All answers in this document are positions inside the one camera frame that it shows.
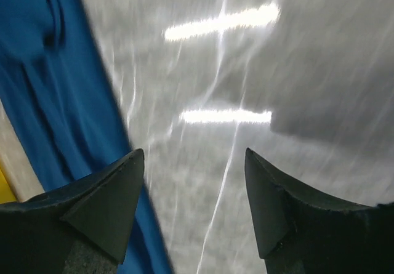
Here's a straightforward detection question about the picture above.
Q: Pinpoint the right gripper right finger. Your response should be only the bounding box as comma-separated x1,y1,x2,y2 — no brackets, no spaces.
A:
244,149,393,273

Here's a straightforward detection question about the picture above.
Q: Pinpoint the yellow plastic tray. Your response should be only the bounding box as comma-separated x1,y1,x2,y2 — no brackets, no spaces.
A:
0,163,18,204

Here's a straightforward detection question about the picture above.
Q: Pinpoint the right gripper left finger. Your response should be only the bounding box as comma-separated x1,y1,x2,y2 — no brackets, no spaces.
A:
1,149,144,273

